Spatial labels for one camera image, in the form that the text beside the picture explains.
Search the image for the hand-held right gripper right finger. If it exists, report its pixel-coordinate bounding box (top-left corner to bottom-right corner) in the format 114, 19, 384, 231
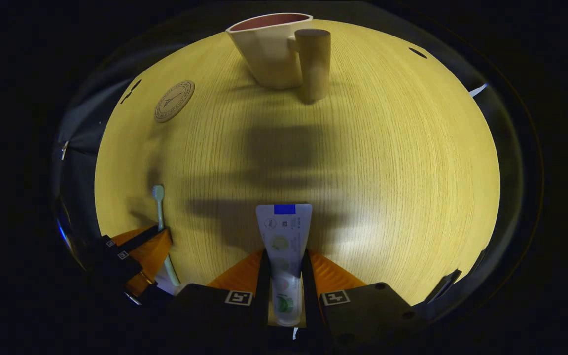
301, 249, 428, 355

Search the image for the beige cup with wooden handle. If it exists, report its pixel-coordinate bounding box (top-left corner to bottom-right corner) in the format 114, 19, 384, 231
225, 12, 332, 105

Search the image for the pale green toothbrush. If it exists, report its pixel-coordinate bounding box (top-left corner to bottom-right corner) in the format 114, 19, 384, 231
152, 185, 181, 288

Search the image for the wooden desktop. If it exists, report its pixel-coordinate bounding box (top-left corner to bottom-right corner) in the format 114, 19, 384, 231
94, 19, 501, 307

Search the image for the white toothpaste tube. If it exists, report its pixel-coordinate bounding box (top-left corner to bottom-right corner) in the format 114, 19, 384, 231
256, 203, 313, 327

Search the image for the black backdrop cloth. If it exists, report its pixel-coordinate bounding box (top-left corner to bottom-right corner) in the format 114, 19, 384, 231
53, 44, 166, 257

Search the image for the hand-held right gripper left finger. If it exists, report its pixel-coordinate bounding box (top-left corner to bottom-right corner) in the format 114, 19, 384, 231
166, 248, 271, 355

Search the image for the round wooden coaster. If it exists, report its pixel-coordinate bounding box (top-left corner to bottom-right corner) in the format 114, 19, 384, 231
154, 80, 196, 123

